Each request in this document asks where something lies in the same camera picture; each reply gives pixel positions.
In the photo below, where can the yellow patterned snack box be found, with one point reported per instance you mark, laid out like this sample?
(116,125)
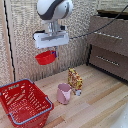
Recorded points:
(74,80)

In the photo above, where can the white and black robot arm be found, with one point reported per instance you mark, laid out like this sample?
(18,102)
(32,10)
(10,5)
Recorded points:
(55,11)

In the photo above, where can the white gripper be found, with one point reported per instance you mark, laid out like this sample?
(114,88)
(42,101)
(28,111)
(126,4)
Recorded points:
(51,39)

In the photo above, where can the brown wooden drawer cabinet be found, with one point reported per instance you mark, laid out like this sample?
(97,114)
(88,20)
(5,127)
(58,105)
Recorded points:
(110,43)

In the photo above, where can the pink plastic mug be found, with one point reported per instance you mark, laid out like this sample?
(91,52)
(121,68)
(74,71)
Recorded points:
(63,93)

